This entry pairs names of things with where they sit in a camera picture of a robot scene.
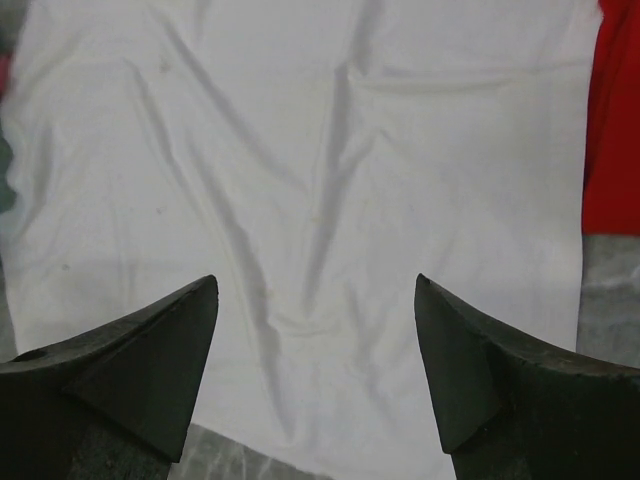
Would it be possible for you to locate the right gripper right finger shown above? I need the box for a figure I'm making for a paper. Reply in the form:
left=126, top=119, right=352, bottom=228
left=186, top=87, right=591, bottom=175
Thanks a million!
left=414, top=276, right=639, bottom=479

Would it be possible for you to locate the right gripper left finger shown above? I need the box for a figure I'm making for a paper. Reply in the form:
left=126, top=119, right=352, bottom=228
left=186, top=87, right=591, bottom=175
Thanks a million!
left=1, top=275, right=219, bottom=479

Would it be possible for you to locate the cream white t-shirt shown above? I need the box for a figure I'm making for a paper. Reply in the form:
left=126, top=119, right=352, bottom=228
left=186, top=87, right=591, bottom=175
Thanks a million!
left=1, top=1, right=601, bottom=479

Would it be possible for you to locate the folded red t-shirt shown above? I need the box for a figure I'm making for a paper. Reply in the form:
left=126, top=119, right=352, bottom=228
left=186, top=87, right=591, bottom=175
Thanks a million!
left=582, top=1, right=639, bottom=236

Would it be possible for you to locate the pink t-shirt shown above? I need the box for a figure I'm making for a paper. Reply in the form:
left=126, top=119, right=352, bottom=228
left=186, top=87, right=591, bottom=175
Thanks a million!
left=0, top=53, right=12, bottom=97

